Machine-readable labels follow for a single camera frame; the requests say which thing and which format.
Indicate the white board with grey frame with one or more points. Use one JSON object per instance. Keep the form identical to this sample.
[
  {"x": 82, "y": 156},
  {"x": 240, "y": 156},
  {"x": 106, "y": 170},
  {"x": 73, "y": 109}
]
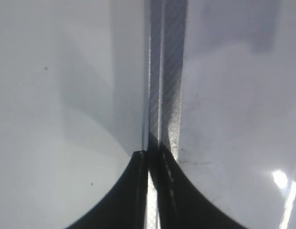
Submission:
[{"x": 222, "y": 99}]

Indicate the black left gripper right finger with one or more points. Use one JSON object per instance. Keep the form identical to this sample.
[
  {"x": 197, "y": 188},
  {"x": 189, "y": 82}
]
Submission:
[{"x": 180, "y": 204}]

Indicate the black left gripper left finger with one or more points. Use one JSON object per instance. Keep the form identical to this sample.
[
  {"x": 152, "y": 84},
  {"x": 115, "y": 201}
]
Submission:
[{"x": 124, "y": 206}]

